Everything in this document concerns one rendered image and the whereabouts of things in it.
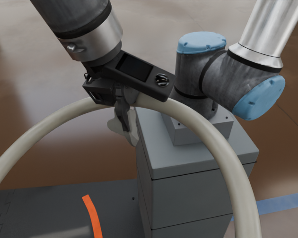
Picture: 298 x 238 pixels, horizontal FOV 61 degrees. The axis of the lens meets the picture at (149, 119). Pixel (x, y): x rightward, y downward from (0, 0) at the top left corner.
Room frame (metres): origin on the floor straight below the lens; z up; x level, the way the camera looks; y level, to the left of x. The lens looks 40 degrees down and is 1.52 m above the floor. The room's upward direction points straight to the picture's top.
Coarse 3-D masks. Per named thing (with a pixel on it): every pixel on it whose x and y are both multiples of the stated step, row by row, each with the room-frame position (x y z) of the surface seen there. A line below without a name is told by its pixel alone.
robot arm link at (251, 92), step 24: (264, 0) 0.64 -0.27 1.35; (288, 0) 0.61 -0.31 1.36; (264, 24) 0.61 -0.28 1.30; (288, 24) 0.60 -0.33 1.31; (240, 48) 0.62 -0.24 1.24; (264, 48) 0.59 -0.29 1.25; (216, 72) 0.63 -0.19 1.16; (240, 72) 0.57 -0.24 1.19; (264, 72) 0.56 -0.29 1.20; (216, 96) 0.60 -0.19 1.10; (240, 96) 0.54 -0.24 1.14; (264, 96) 0.53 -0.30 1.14
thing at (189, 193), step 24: (144, 120) 0.78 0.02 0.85; (144, 144) 0.66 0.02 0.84; (168, 144) 0.64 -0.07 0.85; (192, 144) 0.64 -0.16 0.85; (240, 144) 0.64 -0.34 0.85; (144, 168) 0.66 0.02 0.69; (168, 168) 0.54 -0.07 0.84; (192, 168) 0.56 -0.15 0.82; (216, 168) 0.58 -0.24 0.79; (144, 192) 0.68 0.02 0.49; (168, 192) 0.54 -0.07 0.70; (192, 192) 0.56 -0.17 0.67; (216, 192) 0.58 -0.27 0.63; (144, 216) 0.69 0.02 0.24; (168, 216) 0.54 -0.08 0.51; (192, 216) 0.57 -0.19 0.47; (216, 216) 0.59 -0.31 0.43
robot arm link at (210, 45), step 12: (192, 36) 0.78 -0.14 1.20; (204, 36) 0.77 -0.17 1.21; (216, 36) 0.77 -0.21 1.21; (180, 48) 0.73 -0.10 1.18; (192, 48) 0.70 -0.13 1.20; (204, 48) 0.69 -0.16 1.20; (216, 48) 0.69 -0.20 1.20; (180, 60) 0.73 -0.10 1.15; (192, 60) 0.70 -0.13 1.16; (204, 60) 0.68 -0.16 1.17; (180, 72) 0.72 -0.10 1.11; (192, 72) 0.68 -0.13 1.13; (204, 72) 0.65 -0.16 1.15; (180, 84) 0.72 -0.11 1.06; (192, 84) 0.69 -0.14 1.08
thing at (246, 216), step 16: (144, 96) 0.38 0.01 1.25; (64, 112) 0.40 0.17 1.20; (80, 112) 0.40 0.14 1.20; (176, 112) 0.33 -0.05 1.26; (192, 112) 0.32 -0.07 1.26; (32, 128) 0.37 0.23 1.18; (48, 128) 0.38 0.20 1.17; (192, 128) 0.29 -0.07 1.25; (208, 128) 0.28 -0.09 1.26; (16, 144) 0.35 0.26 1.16; (32, 144) 0.35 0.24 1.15; (208, 144) 0.26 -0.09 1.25; (224, 144) 0.25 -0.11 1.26; (0, 160) 0.32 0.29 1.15; (16, 160) 0.33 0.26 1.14; (224, 160) 0.23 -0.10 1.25; (0, 176) 0.29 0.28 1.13; (224, 176) 0.21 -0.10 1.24; (240, 176) 0.20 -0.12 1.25; (240, 192) 0.18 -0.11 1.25; (240, 208) 0.16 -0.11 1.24; (256, 208) 0.16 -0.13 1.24; (240, 224) 0.15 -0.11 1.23; (256, 224) 0.14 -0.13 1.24
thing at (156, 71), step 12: (120, 60) 0.36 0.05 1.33; (132, 60) 0.37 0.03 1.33; (144, 60) 0.37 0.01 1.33; (108, 72) 0.35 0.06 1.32; (120, 72) 0.34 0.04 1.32; (132, 72) 0.35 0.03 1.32; (144, 72) 0.35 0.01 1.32; (156, 72) 0.36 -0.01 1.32; (168, 72) 0.36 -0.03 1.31; (132, 84) 0.34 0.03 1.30; (144, 84) 0.33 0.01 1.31; (156, 84) 0.33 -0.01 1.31; (168, 84) 0.34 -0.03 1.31; (156, 96) 0.33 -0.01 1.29; (168, 96) 0.32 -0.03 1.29
